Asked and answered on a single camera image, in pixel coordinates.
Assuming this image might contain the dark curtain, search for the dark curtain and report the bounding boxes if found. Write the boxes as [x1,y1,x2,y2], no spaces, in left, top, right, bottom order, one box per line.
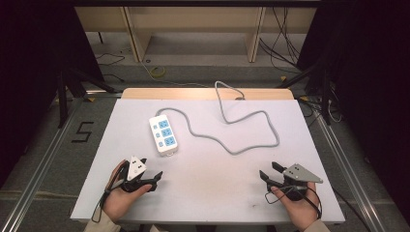
[295,0,410,223]
[0,0,105,189]

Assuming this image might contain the person's left hand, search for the person's left hand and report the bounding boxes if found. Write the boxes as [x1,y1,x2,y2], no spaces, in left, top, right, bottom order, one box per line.
[102,159,153,223]

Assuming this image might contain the person's right hand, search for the person's right hand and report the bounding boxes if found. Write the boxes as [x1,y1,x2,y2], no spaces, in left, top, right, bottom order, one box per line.
[270,181,319,232]

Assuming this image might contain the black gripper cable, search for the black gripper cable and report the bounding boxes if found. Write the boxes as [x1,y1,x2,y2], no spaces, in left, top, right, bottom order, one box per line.
[91,166,131,224]
[264,184,323,220]

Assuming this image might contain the yellow coiled cable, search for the yellow coiled cable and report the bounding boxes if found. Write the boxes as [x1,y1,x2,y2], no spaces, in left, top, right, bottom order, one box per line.
[150,65,167,79]

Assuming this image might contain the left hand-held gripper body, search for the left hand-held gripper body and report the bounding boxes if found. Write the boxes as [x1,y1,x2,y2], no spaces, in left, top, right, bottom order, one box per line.
[119,156,158,193]

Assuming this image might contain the black metal stand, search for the black metal stand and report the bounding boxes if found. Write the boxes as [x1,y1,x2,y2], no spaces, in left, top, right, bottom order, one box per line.
[276,59,334,126]
[56,66,118,130]

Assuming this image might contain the black floor cables bundle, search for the black floor cables bundle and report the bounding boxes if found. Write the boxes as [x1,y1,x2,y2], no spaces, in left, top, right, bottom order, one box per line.
[258,6,308,75]

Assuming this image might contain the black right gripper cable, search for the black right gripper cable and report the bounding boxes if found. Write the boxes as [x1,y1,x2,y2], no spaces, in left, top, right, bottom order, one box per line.
[264,184,323,220]

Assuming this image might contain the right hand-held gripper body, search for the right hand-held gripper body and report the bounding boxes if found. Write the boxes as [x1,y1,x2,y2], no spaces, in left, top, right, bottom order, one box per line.
[272,162,324,202]

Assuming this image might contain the aluminium floor rail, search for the aluminium floor rail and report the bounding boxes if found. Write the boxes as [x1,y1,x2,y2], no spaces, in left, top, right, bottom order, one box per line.
[298,96,390,232]
[0,91,124,232]

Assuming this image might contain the thin black floor cable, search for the thin black floor cable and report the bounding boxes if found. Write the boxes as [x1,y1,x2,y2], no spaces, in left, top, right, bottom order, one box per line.
[94,52,126,83]

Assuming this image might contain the beige wooden desk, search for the beige wooden desk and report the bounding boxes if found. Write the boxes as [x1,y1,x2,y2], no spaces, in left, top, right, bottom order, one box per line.
[73,6,319,64]

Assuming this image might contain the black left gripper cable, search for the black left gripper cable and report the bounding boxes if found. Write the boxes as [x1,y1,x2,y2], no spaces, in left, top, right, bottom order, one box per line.
[91,166,131,224]

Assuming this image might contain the white power strip blue sockets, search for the white power strip blue sockets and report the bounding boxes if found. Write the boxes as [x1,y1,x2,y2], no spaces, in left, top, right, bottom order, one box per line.
[148,113,179,158]

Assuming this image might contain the grey power strip cable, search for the grey power strip cable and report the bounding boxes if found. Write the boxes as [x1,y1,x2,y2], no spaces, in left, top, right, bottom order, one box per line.
[155,80,280,157]

